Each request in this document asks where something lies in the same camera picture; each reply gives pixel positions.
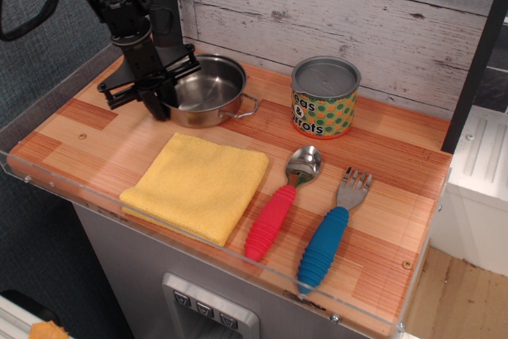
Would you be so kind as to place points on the black vertical post left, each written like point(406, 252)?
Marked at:
point(166, 28)

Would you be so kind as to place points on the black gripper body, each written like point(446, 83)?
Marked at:
point(141, 67)

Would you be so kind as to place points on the stainless steel pot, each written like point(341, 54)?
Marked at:
point(213, 94)

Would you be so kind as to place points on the blue handled fork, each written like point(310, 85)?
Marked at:
point(319, 254)

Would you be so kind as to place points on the orange object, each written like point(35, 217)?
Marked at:
point(47, 330)

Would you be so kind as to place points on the yellow folded cloth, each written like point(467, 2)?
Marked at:
point(198, 186)

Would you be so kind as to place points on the white cabinet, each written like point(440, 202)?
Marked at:
point(471, 220)

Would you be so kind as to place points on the red handled spoon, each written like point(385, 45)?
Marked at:
point(302, 168)

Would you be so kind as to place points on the clear acrylic guard rail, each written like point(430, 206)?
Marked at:
point(91, 154)

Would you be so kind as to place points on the peas and carrots tin can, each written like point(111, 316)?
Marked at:
point(324, 95)

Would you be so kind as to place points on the silver dispenser panel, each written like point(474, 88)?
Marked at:
point(199, 313)

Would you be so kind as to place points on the black vertical post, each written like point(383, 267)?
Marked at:
point(474, 77)
point(166, 28)

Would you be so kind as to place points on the black vertical post right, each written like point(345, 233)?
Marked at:
point(474, 77)

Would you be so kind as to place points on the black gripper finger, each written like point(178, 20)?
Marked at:
point(154, 105)
point(166, 91)

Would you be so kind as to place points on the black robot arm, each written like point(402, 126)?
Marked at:
point(123, 18)

